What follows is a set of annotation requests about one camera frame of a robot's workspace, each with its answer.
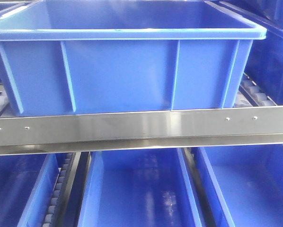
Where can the blue bin lower centre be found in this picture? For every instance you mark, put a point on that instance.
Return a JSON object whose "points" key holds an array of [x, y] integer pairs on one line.
{"points": [[140, 188]]}

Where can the blue bin on shelf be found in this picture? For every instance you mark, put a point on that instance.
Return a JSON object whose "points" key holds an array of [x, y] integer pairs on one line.
{"points": [[61, 57]]}

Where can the steel rack front crossbar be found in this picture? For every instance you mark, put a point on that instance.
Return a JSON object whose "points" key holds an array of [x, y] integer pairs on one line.
{"points": [[138, 130]]}

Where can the blue bin lower right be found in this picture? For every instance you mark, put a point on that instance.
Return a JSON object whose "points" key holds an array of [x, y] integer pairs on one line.
{"points": [[243, 184]]}

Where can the blue bin lower left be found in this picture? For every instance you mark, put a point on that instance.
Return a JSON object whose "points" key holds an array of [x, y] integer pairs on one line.
{"points": [[26, 187]]}

